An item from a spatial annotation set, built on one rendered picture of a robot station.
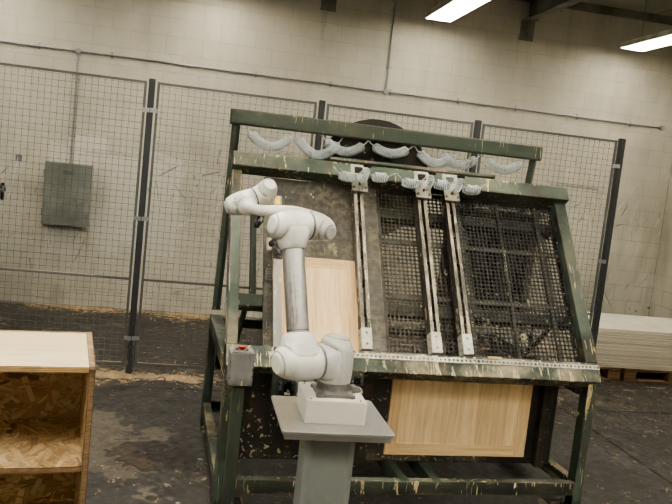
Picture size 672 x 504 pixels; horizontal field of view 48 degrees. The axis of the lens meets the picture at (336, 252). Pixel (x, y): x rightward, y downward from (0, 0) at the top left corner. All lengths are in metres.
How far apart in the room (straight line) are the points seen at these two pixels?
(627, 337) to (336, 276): 4.78
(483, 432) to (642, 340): 4.15
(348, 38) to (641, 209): 4.44
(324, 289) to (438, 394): 0.94
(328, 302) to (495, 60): 6.04
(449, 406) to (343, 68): 5.48
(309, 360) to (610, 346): 5.55
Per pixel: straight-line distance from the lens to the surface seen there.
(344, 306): 4.28
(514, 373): 4.47
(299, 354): 3.29
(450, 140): 5.28
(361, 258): 4.41
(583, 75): 10.27
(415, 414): 4.58
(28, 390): 2.65
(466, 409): 4.68
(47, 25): 9.26
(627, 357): 8.62
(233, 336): 4.05
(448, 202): 4.78
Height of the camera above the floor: 1.85
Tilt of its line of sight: 6 degrees down
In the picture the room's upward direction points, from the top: 6 degrees clockwise
